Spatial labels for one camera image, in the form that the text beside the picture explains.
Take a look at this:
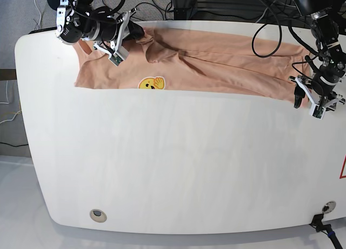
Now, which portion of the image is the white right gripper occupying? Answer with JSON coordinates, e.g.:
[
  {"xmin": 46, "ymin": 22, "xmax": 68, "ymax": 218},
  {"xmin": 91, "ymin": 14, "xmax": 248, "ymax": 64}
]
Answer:
[{"xmin": 93, "ymin": 8, "xmax": 144, "ymax": 56}]

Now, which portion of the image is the table cable grommet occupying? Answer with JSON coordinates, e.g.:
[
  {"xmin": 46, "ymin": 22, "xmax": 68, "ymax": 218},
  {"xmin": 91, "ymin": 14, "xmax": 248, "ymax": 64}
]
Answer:
[
  {"xmin": 322, "ymin": 201, "xmax": 336, "ymax": 214},
  {"xmin": 90, "ymin": 209, "xmax": 107, "ymax": 223}
]

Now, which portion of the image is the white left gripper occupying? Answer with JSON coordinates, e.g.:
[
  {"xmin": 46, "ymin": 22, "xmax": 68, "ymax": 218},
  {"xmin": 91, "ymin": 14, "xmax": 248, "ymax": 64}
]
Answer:
[{"xmin": 288, "ymin": 75, "xmax": 345, "ymax": 111}]

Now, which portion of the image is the black clamp mount with cable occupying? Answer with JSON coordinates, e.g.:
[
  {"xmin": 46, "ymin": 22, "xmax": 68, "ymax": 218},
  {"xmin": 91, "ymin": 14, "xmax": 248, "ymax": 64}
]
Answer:
[{"xmin": 310, "ymin": 213, "xmax": 343, "ymax": 249}]

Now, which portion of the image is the left table cable grommet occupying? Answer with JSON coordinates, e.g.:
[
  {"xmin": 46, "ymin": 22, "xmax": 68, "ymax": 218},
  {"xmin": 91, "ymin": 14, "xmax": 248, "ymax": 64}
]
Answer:
[{"xmin": 90, "ymin": 209, "xmax": 107, "ymax": 223}]

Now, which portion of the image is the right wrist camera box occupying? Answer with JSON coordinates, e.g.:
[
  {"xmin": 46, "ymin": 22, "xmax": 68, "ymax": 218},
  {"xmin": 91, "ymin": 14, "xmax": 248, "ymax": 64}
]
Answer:
[{"xmin": 108, "ymin": 46, "xmax": 129, "ymax": 66}]

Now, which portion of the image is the white floor cable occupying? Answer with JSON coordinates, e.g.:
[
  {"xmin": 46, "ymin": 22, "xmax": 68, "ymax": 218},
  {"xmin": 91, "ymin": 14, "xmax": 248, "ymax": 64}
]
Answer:
[{"xmin": 33, "ymin": 0, "xmax": 43, "ymax": 28}]

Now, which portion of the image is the black aluminium frame post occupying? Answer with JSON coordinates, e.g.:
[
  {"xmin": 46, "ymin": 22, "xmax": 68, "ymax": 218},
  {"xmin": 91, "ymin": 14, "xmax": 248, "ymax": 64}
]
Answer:
[{"xmin": 171, "ymin": 0, "xmax": 197, "ymax": 21}]

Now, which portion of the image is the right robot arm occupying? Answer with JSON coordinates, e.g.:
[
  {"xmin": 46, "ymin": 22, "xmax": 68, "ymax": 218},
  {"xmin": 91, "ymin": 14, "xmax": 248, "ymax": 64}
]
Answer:
[{"xmin": 56, "ymin": 0, "xmax": 144, "ymax": 65}]

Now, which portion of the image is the peach pink T-shirt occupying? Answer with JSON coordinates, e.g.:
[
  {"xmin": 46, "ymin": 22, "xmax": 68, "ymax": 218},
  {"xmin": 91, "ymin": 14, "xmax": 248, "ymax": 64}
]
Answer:
[{"xmin": 74, "ymin": 28, "xmax": 310, "ymax": 102}]

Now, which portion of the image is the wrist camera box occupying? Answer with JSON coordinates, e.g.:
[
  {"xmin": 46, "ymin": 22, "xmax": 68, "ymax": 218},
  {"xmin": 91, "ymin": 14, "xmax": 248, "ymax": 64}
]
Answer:
[
  {"xmin": 108, "ymin": 46, "xmax": 129, "ymax": 66},
  {"xmin": 309, "ymin": 104, "xmax": 326, "ymax": 120}
]

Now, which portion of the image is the right table cable grommet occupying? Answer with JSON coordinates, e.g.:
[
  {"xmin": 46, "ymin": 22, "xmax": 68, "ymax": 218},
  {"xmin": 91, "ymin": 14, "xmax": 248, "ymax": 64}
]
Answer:
[{"xmin": 322, "ymin": 201, "xmax": 336, "ymax": 214}]

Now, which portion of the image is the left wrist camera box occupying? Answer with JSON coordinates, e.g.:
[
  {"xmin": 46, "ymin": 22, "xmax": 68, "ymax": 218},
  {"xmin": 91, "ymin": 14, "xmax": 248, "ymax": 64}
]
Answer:
[{"xmin": 309, "ymin": 104, "xmax": 326, "ymax": 120}]

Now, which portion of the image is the black flat bar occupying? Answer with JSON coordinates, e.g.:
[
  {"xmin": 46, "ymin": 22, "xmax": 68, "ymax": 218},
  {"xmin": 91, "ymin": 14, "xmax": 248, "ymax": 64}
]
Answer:
[{"xmin": 29, "ymin": 27, "xmax": 57, "ymax": 34}]

